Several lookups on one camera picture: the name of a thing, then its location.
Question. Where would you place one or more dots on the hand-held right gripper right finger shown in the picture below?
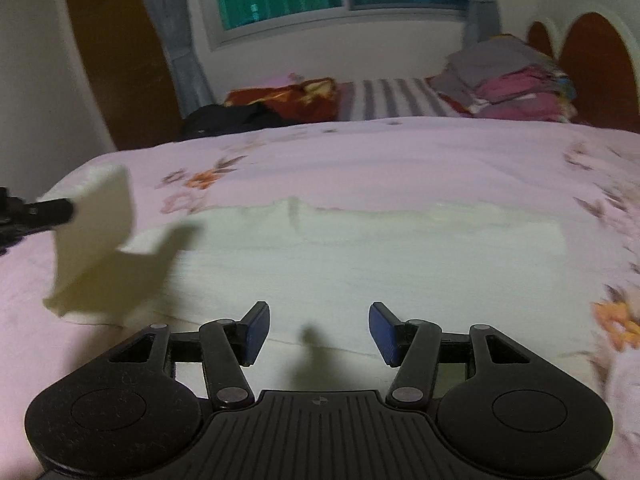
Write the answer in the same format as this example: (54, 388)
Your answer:
(382, 332)

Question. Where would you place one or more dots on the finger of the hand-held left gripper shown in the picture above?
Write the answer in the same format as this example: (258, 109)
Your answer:
(47, 211)

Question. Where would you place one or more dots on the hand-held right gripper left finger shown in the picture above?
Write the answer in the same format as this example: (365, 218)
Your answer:
(257, 332)

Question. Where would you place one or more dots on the white cloth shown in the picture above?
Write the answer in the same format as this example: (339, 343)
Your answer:
(350, 260)

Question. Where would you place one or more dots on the stack of folded clothes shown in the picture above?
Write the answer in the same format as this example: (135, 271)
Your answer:
(510, 85)

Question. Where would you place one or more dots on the pink floral blanket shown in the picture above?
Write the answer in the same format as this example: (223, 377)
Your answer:
(400, 170)

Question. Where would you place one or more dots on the brown wooden door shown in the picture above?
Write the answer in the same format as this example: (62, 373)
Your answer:
(115, 60)

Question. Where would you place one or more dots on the black clothing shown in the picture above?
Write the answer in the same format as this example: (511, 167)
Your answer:
(225, 120)

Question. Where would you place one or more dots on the grey curtain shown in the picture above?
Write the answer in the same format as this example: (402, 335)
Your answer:
(482, 15)
(185, 60)

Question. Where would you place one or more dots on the red patterned cloth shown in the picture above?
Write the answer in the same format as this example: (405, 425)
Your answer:
(295, 102)

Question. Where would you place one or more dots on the grey striped pillow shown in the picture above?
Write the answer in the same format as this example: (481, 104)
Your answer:
(390, 97)

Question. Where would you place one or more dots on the heart-shaped brown headboard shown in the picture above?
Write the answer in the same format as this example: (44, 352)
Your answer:
(595, 60)

